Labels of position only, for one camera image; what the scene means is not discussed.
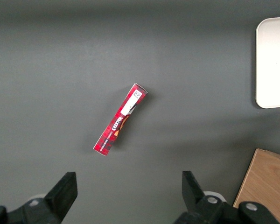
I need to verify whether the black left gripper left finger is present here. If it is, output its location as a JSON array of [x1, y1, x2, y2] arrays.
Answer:
[[0, 172, 78, 224]]

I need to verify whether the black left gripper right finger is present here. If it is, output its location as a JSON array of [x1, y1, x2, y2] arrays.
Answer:
[[175, 170, 278, 224]]

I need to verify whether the wooden drawer cabinet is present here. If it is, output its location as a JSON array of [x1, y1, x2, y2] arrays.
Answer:
[[232, 148, 280, 224]]

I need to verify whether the red tartan cookie box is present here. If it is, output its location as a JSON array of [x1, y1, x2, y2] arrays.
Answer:
[[93, 83, 148, 157]]

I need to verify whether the cream plastic tray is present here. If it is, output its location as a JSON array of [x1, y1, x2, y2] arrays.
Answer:
[[255, 16, 280, 109]]

